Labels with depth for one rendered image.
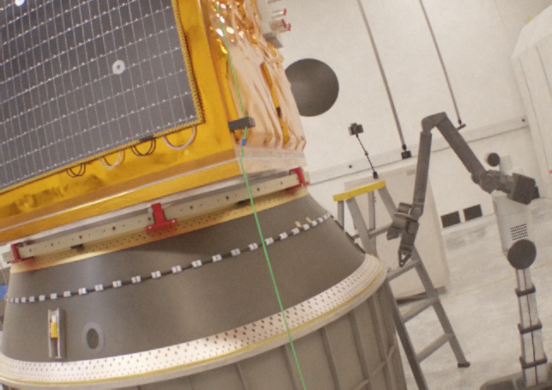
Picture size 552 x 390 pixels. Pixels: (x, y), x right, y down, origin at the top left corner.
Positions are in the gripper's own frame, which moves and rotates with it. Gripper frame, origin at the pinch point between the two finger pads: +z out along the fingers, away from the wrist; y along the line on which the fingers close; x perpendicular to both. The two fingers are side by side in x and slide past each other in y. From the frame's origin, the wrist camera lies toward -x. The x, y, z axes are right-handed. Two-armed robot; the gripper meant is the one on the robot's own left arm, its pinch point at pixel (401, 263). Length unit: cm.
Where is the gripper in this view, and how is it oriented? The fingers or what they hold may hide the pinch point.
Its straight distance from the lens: 249.3
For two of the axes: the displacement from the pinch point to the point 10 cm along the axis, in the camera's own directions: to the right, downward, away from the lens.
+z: -2.4, 9.6, 1.4
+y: -2.5, 0.7, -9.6
